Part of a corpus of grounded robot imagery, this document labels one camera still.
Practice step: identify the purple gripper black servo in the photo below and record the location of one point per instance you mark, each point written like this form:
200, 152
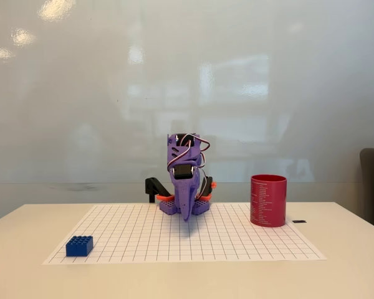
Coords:
184, 190

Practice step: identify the blue toy brick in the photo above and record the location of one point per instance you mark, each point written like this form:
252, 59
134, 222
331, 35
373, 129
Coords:
78, 246

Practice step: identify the purple robot arm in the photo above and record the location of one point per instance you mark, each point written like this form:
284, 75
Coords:
169, 208

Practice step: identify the red cup with white print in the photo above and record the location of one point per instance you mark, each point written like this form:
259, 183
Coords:
268, 202

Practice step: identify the black orange table clamp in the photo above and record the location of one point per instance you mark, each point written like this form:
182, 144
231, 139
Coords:
152, 185
208, 187

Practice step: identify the white grid paper sheet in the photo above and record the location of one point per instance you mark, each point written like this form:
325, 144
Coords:
205, 243

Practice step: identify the small black flat strip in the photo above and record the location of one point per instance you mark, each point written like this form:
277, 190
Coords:
299, 221

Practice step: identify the dark grey chair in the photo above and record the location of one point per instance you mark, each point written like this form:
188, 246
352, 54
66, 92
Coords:
372, 187

